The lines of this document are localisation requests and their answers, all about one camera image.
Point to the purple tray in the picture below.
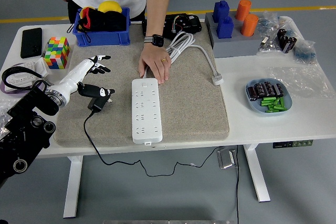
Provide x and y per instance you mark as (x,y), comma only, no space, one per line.
(8,90)

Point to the person's left hand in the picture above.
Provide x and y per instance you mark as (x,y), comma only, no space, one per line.
(155,61)

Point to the bag of black capacitors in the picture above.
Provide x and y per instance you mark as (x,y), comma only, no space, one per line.
(286,40)

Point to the black smartphone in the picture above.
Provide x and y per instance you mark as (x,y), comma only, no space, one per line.
(31,43)

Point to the grey-brown mat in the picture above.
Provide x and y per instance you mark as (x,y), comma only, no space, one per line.
(189,108)

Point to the black power adapter plug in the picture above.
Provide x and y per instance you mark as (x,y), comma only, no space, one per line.
(97,104)

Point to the blue plastic bin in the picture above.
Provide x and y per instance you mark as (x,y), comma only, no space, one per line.
(105,37)

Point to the blue square block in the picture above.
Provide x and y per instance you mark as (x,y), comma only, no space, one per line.
(221,11)
(225,28)

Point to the black capacitor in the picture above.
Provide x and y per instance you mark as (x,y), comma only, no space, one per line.
(252,93)
(268,89)
(259,89)
(278,90)

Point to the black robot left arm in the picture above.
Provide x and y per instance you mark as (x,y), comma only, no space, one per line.
(23,129)

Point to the bag of silver parts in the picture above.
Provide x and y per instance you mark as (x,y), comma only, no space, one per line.
(267,47)

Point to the bag of blue parts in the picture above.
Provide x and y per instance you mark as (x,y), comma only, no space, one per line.
(267,23)

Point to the grey block holder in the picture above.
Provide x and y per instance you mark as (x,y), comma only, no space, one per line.
(236,48)

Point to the black desk control panel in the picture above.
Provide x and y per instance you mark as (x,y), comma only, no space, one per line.
(291,144)

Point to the bag of blue resistors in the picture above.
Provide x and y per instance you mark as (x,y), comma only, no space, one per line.
(304,53)

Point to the multicoloured puzzle cube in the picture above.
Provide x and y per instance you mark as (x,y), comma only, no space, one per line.
(56,53)

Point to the yellow ball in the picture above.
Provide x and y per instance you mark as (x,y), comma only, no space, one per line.
(109,6)

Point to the black wristwatch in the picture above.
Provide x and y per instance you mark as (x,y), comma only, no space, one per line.
(157,41)

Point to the white power strip plug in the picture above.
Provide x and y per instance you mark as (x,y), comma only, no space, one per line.
(217,79)

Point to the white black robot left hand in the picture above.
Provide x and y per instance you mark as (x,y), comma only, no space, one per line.
(73,75)

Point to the white wall socket panel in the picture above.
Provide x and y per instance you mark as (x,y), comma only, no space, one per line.
(18,78)

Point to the green battery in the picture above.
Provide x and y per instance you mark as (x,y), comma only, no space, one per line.
(274,110)
(282,103)
(267,100)
(268,103)

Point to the metal floor socket box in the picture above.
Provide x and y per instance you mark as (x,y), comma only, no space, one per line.
(226,159)

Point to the light blue plate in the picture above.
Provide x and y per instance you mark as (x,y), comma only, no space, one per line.
(252,104)

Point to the orange cylinder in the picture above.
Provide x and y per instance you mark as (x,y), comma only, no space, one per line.
(249,26)
(243,10)

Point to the empty clear plastic bag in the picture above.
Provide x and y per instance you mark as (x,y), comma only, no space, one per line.
(299,81)

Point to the white wall switch panel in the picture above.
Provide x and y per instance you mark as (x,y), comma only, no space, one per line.
(42,66)

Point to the white power strip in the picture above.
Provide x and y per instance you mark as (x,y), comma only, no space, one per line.
(147,108)

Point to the person's left forearm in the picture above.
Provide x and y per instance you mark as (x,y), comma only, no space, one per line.
(157,3)

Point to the white table leg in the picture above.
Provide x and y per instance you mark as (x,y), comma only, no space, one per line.
(256,174)
(73,187)

